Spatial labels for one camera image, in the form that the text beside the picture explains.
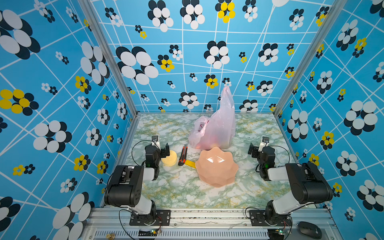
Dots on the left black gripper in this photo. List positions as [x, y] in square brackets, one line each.
[161, 152]

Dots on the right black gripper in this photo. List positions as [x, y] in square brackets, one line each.
[256, 152]

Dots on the pink plastic bag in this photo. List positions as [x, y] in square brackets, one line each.
[219, 129]

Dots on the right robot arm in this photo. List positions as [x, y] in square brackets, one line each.
[308, 186]

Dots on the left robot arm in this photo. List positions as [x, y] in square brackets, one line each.
[124, 189]

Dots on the yellow round sponge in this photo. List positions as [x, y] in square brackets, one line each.
[170, 160]

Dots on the yellow flat piece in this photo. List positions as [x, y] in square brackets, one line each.
[190, 164]

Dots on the pink scalloped fruit plate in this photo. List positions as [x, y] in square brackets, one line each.
[216, 167]

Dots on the right green circuit board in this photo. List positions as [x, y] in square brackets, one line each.
[276, 234]

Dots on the green circuit board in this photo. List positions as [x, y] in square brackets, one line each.
[276, 234]
[151, 233]

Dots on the left green circuit board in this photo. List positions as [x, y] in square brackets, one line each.
[151, 233]

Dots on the black computer mouse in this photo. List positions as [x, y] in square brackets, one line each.
[310, 230]

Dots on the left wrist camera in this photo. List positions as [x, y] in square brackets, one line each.
[155, 141]

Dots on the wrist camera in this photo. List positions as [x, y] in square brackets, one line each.
[264, 143]
[155, 141]

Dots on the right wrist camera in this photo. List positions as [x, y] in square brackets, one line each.
[264, 143]

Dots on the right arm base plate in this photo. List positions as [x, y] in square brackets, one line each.
[261, 218]

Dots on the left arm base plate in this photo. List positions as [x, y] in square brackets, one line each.
[158, 218]

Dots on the aluminium front rail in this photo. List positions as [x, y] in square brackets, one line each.
[204, 224]

